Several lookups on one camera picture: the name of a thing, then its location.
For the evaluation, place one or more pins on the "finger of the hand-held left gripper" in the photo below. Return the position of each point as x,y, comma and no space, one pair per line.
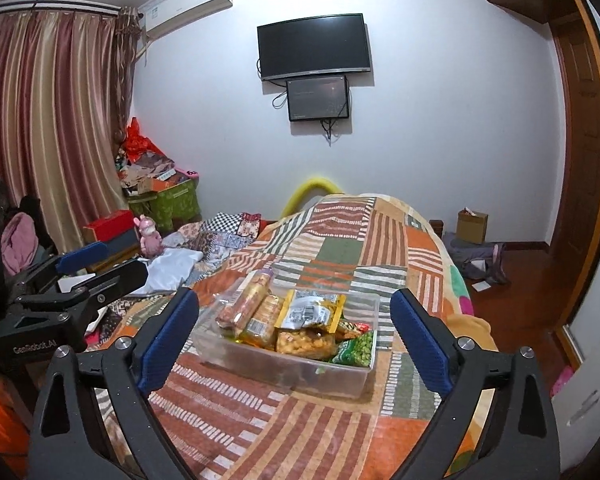
82,257
120,277

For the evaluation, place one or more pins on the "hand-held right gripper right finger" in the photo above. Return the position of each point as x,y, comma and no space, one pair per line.
420,335

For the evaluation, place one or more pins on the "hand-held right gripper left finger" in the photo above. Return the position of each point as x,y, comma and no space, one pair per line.
172,330

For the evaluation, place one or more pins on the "clear plastic container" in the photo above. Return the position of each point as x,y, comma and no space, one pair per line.
305,375

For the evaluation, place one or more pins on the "dark grey box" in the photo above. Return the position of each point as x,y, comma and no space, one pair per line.
122,245

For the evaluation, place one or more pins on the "red box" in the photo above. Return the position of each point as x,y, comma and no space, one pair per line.
107,225

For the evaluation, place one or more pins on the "pink plush toy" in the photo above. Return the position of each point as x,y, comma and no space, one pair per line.
150,237

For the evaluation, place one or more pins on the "yellow green fleece blanket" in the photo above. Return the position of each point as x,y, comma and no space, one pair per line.
472,320

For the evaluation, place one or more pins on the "white cloth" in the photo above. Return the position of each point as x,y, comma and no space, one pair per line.
175,267

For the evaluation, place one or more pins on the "pink garment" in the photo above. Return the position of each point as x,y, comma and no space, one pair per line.
20,245

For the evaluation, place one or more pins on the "green pea packet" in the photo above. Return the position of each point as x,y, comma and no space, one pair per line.
357,350

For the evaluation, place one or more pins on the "orange biscuit roll packet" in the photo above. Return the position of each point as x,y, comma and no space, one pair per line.
262,320
242,300

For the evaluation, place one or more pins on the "white paper sheet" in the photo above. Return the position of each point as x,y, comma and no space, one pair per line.
481,285

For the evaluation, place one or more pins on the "green storage box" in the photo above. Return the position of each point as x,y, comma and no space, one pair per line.
172,207

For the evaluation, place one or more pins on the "floral patterned quilt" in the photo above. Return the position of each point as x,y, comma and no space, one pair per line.
215,252

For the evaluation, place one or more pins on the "grey bag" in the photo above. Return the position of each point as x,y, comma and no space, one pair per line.
472,260

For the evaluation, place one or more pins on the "orange cardboard box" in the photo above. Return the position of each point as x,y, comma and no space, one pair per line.
156,183

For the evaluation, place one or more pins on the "yellow snack packet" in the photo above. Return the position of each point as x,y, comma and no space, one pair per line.
312,310

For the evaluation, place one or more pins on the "checkered cloth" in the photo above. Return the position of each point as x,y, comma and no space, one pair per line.
220,225

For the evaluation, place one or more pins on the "clear peanut packet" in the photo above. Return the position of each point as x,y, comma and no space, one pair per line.
305,344

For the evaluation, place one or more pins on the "striped patchwork blanket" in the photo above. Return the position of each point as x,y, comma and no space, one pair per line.
340,250

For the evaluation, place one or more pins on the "brown cardboard box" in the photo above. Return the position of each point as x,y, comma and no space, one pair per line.
472,227

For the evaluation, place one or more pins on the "red plastic bag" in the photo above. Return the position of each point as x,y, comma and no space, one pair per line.
137,142

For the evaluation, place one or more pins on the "striped curtain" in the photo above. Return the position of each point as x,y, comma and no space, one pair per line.
45,125

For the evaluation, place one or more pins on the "white door panel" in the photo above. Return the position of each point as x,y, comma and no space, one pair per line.
590,360

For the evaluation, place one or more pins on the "yellow padded tube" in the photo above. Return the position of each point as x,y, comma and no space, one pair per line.
300,192

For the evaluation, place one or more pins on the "wooden door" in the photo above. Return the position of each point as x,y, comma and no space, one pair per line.
580,160

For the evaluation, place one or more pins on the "white air conditioner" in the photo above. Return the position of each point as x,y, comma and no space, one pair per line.
187,5

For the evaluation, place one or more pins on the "curtain rail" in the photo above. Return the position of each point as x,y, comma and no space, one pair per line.
55,7

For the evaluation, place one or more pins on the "small black wall monitor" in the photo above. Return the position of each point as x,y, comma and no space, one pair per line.
317,97

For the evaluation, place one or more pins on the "black wall television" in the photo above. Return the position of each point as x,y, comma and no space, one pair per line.
312,45

